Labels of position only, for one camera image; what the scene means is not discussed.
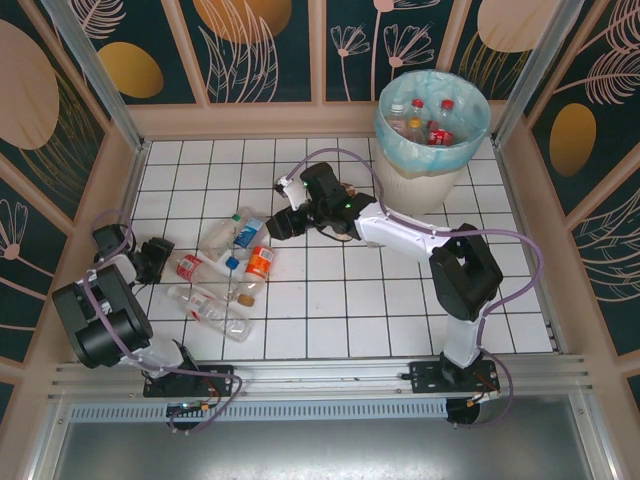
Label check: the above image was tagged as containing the orange label tan cap bottle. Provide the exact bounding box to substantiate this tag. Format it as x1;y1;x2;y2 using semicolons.
237;245;277;307

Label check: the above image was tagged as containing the clear water bottle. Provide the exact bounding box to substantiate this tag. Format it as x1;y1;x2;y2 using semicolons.
166;284;255;344

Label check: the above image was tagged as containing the grey slotted cable duct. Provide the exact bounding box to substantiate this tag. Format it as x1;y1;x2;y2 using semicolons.
67;402;449;421

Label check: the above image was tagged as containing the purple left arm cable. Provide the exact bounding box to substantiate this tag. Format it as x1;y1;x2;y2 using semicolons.
84;209;245;436

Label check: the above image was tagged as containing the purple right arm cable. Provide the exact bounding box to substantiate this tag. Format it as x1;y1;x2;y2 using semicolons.
289;148;546;431

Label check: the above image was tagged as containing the yellow orange label bottle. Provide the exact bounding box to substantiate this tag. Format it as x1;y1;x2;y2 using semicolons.
405;117;427;146

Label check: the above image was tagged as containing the small wired connector board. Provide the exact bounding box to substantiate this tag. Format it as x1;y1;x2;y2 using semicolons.
166;398;212;419
468;388;502;407

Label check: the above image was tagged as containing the blue cap clear bottle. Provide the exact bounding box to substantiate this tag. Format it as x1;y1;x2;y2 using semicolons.
223;257;249;304

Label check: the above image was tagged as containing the pink label plastic bottle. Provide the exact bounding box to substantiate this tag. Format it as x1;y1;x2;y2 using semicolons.
390;103;410;135

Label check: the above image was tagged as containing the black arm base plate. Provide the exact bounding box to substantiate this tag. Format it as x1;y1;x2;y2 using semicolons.
143;363;236;399
408;358;501;396

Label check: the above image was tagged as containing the pale blue bin liner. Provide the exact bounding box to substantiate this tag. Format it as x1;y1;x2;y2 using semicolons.
374;69;491;176

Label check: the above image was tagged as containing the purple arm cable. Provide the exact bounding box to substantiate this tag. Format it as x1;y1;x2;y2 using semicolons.
289;148;546;431
84;209;245;436

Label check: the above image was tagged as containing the aluminium frame post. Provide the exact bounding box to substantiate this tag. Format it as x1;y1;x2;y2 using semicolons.
492;0;599;147
39;0;151;152

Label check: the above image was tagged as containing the white ribbed waste bin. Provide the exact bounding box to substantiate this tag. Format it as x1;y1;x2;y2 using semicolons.
374;144;471;215

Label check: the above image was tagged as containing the grey metal sheet panel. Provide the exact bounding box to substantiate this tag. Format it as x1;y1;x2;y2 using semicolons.
29;394;621;480

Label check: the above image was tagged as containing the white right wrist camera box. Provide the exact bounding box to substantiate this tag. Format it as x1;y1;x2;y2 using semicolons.
273;174;309;214

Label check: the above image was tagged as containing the blue label clear bottle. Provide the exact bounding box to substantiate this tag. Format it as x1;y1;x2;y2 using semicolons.
232;218;266;250

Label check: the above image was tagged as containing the aluminium mounting rail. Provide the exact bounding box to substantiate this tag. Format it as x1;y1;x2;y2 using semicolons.
47;354;599;401

